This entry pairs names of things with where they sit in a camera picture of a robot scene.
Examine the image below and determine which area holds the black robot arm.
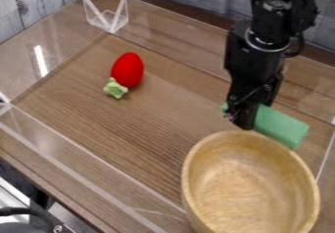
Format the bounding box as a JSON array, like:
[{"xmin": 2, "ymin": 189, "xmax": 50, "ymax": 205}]
[{"xmin": 224, "ymin": 0, "xmax": 317, "ymax": 130}]

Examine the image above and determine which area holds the wooden brown bowl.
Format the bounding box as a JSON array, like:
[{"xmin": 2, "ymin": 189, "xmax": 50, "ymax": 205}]
[{"xmin": 180, "ymin": 131, "xmax": 320, "ymax": 233}]

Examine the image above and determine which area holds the green rectangular block stick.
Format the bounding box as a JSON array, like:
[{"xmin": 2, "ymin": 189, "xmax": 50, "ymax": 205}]
[{"xmin": 221, "ymin": 103, "xmax": 309, "ymax": 150}]

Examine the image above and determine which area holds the red toy strawberry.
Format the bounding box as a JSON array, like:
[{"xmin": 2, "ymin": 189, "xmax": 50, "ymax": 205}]
[{"xmin": 102, "ymin": 52, "xmax": 144, "ymax": 99}]

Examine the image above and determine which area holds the black clamp under table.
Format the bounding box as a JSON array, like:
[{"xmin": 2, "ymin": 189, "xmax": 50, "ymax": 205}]
[{"xmin": 0, "ymin": 203, "xmax": 68, "ymax": 233}]

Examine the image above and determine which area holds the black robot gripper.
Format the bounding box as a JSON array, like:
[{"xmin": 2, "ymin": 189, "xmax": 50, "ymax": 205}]
[{"xmin": 222, "ymin": 21, "xmax": 288, "ymax": 130}]

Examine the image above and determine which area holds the clear acrylic tray enclosure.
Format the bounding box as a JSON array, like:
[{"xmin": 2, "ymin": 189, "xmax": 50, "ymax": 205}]
[{"xmin": 0, "ymin": 0, "xmax": 335, "ymax": 233}]

